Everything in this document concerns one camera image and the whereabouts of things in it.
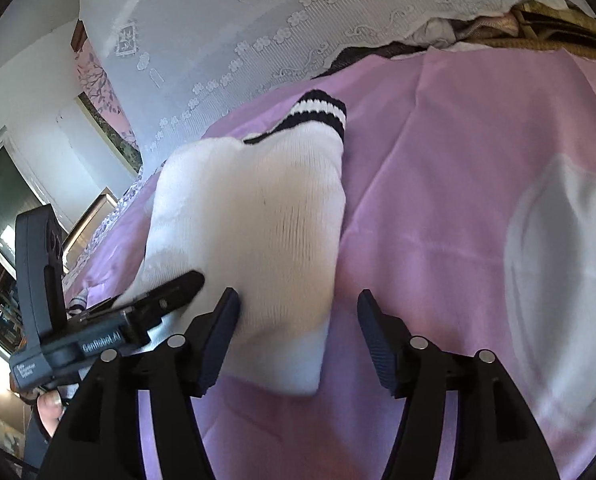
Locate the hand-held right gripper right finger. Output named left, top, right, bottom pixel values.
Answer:
left=357, top=289, right=564, bottom=480

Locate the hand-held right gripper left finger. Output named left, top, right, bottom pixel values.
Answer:
left=37, top=286, right=242, bottom=480

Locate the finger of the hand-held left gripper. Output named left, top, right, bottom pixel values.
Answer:
left=127, top=270, right=206, bottom=327

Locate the white black-striped knit sweater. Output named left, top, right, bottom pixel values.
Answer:
left=113, top=89, right=349, bottom=397

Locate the person's left hand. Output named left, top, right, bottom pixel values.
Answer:
left=37, top=392, right=70, bottom=436

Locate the purple floral bed sheet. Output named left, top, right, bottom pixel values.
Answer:
left=63, top=170, right=163, bottom=286

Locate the green patterned panel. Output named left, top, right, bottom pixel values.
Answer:
left=75, top=92, right=144, bottom=176

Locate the pink printed blanket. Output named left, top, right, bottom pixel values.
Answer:
left=60, top=47, right=596, bottom=480

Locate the pink floral pillow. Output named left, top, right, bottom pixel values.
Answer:
left=73, top=37, right=139, bottom=161

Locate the white lace cover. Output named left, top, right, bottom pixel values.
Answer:
left=78, top=0, right=568, bottom=173

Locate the dark brown mesh cloth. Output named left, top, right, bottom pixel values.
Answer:
left=323, top=42, right=426, bottom=78

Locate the beige folded cloth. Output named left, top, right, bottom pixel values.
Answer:
left=408, top=12, right=521, bottom=51

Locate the brown woven mat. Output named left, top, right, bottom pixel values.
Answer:
left=512, top=0, right=596, bottom=68

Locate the wooden frame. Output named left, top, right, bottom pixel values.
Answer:
left=60, top=187, right=119, bottom=271

